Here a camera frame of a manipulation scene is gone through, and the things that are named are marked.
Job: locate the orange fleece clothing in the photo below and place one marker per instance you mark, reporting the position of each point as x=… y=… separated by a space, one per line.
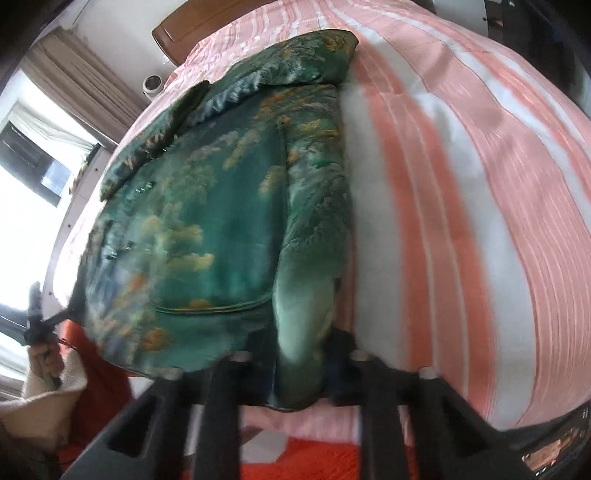
x=101 y=392

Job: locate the wooden bed headboard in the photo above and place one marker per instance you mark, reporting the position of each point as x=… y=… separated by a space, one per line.
x=198 y=27

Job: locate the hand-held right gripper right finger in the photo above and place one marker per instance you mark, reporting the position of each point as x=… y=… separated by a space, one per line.
x=374 y=392

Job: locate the beige curtain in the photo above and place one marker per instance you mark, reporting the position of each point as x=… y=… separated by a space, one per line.
x=87 y=78

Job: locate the green patterned padded jacket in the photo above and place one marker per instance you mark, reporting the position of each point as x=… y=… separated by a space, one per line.
x=212 y=230

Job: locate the pink striped bed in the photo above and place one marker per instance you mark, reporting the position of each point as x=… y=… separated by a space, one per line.
x=461 y=207

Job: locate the white window seat cabinet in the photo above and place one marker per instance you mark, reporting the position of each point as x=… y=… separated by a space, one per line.
x=87 y=184

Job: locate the white round fan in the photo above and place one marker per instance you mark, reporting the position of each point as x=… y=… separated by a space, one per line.
x=152 y=84

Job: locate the person's left hand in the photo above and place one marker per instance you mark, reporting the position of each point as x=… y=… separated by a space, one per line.
x=46 y=364

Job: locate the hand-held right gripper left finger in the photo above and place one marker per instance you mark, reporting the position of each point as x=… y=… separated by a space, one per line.
x=217 y=392

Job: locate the person's left forearm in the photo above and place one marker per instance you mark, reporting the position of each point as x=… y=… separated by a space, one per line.
x=44 y=410

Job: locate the window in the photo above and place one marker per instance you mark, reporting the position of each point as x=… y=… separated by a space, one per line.
x=27 y=184

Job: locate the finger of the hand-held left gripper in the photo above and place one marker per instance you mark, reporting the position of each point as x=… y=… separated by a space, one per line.
x=57 y=317

